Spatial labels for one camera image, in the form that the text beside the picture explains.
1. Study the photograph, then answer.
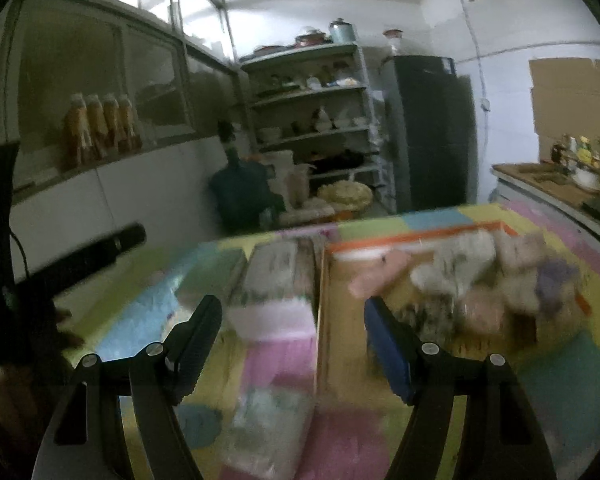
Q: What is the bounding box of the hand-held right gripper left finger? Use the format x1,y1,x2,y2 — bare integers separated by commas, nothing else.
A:
31,295,224,480

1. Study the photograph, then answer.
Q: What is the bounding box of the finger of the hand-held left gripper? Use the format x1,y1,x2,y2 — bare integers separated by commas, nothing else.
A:
27,223,147,297

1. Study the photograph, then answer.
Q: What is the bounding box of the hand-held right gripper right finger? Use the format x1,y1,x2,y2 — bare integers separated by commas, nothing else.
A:
363,297,558,480

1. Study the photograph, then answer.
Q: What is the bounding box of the orange cardboard box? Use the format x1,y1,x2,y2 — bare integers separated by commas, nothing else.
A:
314,219,594,402

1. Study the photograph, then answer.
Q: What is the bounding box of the spotted plush toy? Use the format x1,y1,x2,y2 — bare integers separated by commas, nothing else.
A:
396,294,462,342

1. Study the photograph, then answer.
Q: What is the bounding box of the pink plush toy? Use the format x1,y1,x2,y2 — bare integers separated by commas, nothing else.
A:
347,250,412,297

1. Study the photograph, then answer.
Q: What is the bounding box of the white rabbit plush toy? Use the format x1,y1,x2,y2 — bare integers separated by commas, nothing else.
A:
410,232,497,297

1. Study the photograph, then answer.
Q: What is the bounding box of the beige plush toy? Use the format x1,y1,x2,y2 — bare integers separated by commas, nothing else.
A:
495,232,549,283

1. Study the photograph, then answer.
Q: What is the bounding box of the purple plush toy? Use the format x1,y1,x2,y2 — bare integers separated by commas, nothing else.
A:
536,257,582,319

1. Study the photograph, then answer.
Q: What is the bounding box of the person's left hand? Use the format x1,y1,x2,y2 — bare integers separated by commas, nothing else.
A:
50,307,87,352

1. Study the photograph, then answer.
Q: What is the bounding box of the colourful foam mat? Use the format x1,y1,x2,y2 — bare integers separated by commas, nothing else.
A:
62,202,600,480

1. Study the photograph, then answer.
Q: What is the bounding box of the green tissue pack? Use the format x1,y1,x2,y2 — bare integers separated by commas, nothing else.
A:
176,247,247,307

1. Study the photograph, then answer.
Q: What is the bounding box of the white tissue pack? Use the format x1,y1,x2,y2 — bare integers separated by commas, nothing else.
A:
224,300,317,343

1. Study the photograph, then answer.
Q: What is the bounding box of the floral tissue pack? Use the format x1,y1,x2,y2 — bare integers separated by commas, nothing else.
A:
229,239,327,307

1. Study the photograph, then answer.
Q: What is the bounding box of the clear wrapped tissue pack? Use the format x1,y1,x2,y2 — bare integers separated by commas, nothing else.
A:
219,389,317,480

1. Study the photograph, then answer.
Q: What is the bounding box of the orange drink bottle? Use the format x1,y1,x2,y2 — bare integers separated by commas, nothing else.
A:
117,93,144,150
61,93,89,169
84,93,109,159
102,92,124,154

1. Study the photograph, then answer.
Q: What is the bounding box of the blue water jug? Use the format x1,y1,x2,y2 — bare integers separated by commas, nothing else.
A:
209,157,287,234

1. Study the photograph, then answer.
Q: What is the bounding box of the basket of flatbread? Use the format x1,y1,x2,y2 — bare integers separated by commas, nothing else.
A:
317,181,374,210

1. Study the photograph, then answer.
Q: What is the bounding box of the dark water pump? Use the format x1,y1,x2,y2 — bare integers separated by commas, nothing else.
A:
217,120,241,159

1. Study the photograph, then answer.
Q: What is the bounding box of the clear plastic container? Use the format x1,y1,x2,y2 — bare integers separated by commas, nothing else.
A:
285,163,317,207

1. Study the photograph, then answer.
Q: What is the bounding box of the white box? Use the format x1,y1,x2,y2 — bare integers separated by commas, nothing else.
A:
272,150,297,197

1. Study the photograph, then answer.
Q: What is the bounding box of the black frying pan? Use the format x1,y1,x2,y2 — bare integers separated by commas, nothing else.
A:
311,149,379,172

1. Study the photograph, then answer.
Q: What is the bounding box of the white kitchen counter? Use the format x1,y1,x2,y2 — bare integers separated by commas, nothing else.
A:
490,161,600,262

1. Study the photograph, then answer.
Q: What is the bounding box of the black refrigerator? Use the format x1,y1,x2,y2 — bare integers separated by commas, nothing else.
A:
381,54,476,209

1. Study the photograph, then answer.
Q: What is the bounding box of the white bowl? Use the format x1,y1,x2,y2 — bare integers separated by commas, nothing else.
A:
572,167,600,192

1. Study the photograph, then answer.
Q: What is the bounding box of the white metal shelf rack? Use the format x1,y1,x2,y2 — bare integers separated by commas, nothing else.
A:
239,42,399,212

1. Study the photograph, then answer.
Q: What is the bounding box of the row of condiment bottles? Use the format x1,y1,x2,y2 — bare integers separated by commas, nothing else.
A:
552,134,600,172

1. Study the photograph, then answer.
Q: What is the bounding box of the red pot with lid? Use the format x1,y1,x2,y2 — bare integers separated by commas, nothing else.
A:
294,30,327,49

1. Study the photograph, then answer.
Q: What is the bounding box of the glass jar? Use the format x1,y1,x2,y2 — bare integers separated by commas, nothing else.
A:
383,29,406,57

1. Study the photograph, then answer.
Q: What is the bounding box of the cardboard sheet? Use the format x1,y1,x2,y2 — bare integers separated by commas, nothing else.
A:
528,58,600,162

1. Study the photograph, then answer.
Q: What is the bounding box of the teal enamel pot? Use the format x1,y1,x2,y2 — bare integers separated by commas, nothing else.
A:
328,18,357,45

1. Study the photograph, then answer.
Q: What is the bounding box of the black cable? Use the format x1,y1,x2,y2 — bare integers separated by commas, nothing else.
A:
7,230,31,282

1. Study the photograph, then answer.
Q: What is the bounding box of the glass door wall cabinet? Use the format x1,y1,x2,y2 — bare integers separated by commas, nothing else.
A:
4,0,242,187

